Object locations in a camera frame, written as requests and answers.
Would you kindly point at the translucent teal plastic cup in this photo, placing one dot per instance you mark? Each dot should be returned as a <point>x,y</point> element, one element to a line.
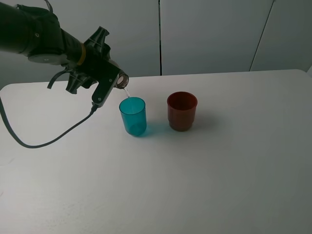
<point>133,113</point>

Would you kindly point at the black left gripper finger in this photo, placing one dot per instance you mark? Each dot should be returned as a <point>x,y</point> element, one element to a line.
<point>97,39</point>
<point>77,80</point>

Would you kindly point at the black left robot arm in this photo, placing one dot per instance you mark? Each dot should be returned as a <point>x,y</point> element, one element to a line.
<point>36,33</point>

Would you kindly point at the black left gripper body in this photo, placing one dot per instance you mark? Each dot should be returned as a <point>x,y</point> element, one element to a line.
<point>85,59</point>

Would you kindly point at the red plastic cup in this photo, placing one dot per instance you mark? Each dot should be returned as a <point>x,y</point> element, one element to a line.
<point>181,110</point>

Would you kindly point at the transparent brown plastic bottle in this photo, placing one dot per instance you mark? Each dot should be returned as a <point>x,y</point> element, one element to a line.
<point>122,81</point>

